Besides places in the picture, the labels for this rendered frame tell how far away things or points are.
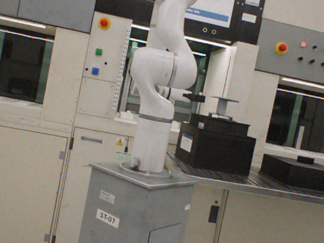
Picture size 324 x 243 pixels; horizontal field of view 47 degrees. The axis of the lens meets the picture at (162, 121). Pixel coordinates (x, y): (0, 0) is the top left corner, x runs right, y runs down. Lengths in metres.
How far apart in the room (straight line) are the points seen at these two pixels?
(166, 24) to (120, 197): 0.61
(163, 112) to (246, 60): 0.91
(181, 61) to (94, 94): 0.82
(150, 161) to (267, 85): 1.07
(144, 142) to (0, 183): 1.05
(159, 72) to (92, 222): 0.55
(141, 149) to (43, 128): 0.87
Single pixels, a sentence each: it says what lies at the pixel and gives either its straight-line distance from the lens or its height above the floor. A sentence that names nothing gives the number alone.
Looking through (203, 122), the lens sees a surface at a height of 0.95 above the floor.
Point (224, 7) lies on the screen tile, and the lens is 2.10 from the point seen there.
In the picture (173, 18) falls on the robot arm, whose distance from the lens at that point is 1.36.
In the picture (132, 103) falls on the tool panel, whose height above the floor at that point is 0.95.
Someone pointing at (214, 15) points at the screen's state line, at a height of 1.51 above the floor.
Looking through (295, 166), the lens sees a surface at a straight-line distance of 1.65.
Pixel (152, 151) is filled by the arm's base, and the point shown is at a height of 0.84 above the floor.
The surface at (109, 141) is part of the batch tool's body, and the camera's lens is 1.99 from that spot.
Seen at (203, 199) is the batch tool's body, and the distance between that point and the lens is 2.11.
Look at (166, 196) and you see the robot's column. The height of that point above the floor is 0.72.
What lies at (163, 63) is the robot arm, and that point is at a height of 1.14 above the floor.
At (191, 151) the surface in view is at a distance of 1.64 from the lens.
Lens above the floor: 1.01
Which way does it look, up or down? 3 degrees down
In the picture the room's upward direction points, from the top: 11 degrees clockwise
